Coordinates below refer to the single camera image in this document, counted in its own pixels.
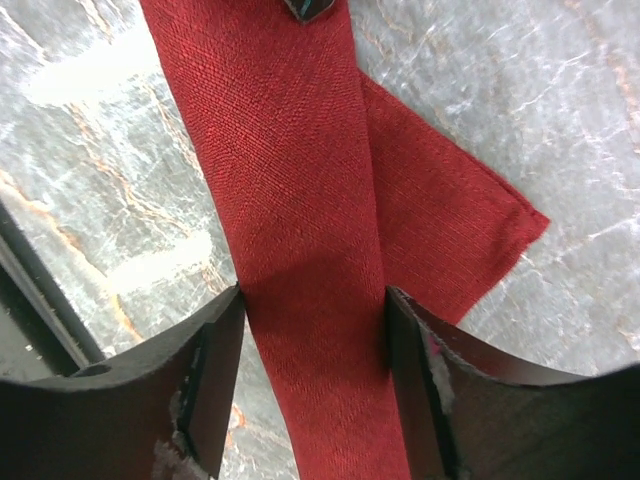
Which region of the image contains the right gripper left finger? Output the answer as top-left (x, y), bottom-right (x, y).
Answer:
top-left (1, 287), bottom-right (245, 479)

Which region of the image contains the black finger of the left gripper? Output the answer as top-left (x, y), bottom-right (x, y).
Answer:
top-left (284, 0), bottom-right (336, 24)

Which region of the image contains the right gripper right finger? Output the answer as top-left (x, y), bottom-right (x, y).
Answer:
top-left (385, 288), bottom-right (639, 479)

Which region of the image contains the dark red cloth napkin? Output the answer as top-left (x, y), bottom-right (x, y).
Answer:
top-left (142, 1), bottom-right (548, 479)

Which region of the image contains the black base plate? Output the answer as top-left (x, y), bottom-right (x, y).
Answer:
top-left (1, 207), bottom-right (105, 381)

